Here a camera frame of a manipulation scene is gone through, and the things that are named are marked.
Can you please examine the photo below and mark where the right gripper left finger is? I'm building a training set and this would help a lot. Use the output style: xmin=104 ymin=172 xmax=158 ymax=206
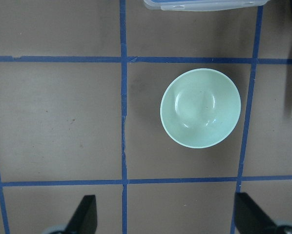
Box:
xmin=64 ymin=195 xmax=97 ymax=234

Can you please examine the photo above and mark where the green bowl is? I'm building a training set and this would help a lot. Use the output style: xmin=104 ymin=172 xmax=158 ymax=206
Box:
xmin=160 ymin=68 xmax=241 ymax=149

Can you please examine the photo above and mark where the clear plastic container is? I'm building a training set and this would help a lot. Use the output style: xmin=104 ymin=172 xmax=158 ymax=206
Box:
xmin=144 ymin=0 xmax=268 ymax=12

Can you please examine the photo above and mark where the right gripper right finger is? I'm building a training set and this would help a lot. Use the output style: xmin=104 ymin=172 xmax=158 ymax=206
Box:
xmin=234 ymin=193 xmax=283 ymax=234

